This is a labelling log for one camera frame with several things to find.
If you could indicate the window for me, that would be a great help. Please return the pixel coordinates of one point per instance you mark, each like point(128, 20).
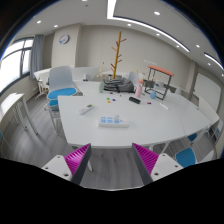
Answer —
point(13, 63)

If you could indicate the white bar-shaped eraser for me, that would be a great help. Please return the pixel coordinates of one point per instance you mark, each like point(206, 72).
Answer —
point(164, 106)

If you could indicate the green vase with dried sprigs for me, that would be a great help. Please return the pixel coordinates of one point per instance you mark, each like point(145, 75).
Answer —
point(101, 87)

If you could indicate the grey backpack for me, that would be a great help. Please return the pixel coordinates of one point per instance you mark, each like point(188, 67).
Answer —
point(118, 85)

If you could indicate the long ceiling light strip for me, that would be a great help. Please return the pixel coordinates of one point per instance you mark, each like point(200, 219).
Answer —
point(143, 24)

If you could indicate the white wall board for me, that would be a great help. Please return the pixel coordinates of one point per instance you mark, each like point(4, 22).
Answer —
point(207, 91)

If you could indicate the black whiteboard eraser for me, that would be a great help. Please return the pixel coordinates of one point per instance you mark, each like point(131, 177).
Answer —
point(134, 100)

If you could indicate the round wall clock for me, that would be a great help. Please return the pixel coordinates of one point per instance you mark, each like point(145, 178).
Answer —
point(64, 39)

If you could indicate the white chair with blue cushion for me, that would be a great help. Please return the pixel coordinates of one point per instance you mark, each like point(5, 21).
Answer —
point(61, 80)

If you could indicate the wooden coat rack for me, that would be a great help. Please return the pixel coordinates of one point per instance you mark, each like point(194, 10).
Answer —
point(116, 60)

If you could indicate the grey curtain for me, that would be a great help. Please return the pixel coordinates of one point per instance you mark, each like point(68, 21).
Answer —
point(36, 56)

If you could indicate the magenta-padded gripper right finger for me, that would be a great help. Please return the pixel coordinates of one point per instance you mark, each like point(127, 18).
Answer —
point(146, 159)

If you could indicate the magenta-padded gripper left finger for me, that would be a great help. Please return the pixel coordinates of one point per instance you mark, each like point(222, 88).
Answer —
point(77, 159)

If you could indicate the black frame orange-top side table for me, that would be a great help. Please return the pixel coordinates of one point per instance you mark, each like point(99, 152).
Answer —
point(160, 69)

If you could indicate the round ceiling spotlights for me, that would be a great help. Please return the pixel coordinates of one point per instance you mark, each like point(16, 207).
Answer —
point(156, 13)

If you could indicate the white remote control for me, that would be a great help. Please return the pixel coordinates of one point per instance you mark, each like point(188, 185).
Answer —
point(86, 109)

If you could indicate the white side desk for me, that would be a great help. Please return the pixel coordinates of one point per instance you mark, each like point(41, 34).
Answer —
point(11, 101)

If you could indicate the pink vase with flowers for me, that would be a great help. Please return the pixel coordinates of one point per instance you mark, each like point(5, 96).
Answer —
point(138, 91)

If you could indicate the black marker pen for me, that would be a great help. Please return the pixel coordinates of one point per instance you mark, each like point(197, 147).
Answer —
point(115, 93)

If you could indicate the blue-seat chair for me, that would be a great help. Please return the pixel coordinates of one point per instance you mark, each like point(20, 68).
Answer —
point(186, 157)

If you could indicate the white back table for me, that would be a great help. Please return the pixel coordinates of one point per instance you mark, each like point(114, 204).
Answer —
point(83, 72)

